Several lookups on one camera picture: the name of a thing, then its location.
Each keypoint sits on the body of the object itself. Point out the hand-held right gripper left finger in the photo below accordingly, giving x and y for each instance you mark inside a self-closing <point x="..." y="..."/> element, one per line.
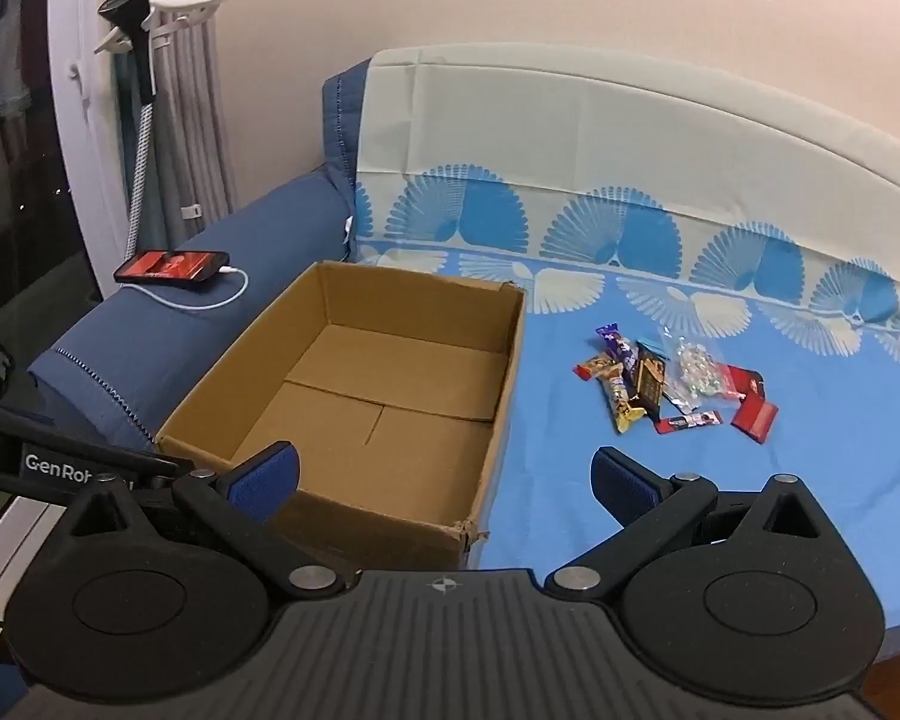
<point x="266" y="484"/>

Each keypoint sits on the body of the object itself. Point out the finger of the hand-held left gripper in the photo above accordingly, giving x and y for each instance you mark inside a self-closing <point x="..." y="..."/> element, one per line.
<point x="161" y="474"/>

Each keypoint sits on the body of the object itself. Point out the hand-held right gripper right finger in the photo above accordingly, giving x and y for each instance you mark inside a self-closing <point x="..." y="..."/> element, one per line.
<point x="626" y="484"/>

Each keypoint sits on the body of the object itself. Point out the yellow snack packet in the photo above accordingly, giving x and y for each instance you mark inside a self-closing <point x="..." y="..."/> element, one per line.
<point x="626" y="409"/>

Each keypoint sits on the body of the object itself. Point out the red coffee stick sachet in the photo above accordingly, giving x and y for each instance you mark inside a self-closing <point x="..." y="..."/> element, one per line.
<point x="686" y="422"/>

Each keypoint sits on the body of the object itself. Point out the dark chocolate bar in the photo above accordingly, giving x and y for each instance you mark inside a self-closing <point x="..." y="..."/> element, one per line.
<point x="651" y="382"/>

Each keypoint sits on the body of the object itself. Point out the small orange snack bar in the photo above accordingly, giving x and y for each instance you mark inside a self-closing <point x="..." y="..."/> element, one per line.
<point x="596" y="369"/>

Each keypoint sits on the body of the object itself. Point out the clear candy bag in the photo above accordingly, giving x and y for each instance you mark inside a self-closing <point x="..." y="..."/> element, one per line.
<point x="694" y="371"/>

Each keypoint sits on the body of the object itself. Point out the purple snack packet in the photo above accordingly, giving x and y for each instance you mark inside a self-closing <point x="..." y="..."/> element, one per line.
<point x="613" y="341"/>

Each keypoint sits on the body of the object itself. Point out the red coffee packet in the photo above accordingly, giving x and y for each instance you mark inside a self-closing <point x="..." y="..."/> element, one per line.
<point x="746" y="382"/>
<point x="754" y="418"/>

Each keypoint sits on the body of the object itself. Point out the blue stick sachet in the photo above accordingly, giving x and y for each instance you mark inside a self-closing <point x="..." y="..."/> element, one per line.
<point x="651" y="342"/>

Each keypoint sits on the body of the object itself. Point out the brown cardboard box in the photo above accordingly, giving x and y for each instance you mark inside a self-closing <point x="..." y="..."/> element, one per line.
<point x="390" y="375"/>

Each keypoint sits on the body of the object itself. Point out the blue fan-print bed sheet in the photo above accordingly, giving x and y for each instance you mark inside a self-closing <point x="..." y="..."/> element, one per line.
<point x="795" y="427"/>

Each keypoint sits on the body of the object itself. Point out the black smartphone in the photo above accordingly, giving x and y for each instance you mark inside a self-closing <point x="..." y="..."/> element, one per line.
<point x="172" y="268"/>

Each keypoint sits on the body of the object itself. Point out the white curtain hook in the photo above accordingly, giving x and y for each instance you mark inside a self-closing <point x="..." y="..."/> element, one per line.
<point x="192" y="211"/>

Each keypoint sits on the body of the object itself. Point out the grey curtain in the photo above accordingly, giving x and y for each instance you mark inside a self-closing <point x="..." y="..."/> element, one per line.
<point x="195" y="90"/>

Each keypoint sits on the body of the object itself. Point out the gooseneck phone holder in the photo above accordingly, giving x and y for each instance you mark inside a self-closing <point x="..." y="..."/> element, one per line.
<point x="146" y="67"/>

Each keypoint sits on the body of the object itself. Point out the white door frame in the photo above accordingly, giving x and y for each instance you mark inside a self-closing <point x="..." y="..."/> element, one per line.
<point x="82" y="150"/>

